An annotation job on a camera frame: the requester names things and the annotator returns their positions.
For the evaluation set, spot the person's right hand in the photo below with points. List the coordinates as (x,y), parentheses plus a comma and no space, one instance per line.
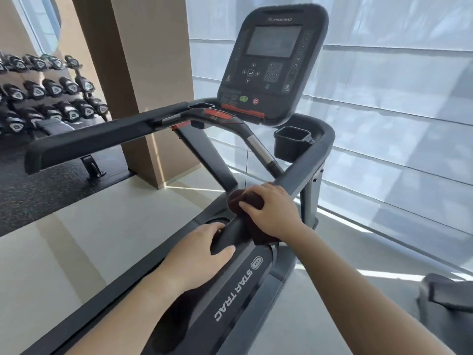
(275,214)

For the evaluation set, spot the person's left hand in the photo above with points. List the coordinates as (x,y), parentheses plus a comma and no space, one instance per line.
(196,262)

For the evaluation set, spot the dark brown cleaning cloth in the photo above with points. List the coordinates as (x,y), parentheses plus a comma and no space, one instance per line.
(236,199)

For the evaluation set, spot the person's left forearm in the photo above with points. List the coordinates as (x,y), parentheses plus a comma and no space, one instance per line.
(129,321)

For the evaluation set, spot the person's right forearm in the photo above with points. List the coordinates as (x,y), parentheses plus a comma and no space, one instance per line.
(351,292)

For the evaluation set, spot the black treadmill console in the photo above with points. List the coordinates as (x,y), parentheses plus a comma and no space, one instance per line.
(273,77)

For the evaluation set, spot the neighbouring black treadmill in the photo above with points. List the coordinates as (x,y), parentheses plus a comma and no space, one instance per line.
(447,292)

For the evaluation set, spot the white window blind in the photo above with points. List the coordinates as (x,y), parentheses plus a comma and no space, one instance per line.
(388,88)

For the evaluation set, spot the black weight bench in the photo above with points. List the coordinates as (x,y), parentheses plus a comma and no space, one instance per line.
(55,126)

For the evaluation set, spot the rack of black dumbbells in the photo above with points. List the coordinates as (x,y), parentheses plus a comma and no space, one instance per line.
(48,88)

